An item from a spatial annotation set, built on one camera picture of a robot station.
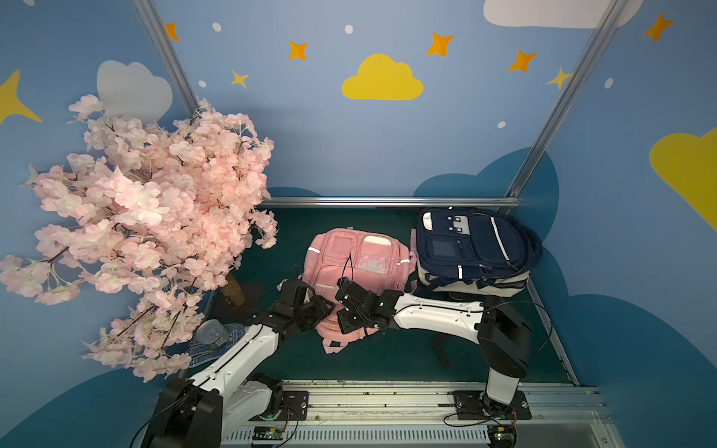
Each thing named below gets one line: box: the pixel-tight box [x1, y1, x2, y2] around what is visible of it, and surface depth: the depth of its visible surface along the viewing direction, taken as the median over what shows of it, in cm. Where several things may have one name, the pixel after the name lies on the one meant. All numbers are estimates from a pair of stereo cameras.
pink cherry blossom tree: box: [0, 97, 278, 383], surface depth 58 cm
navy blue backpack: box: [415, 206, 543, 298], surface depth 103 cm
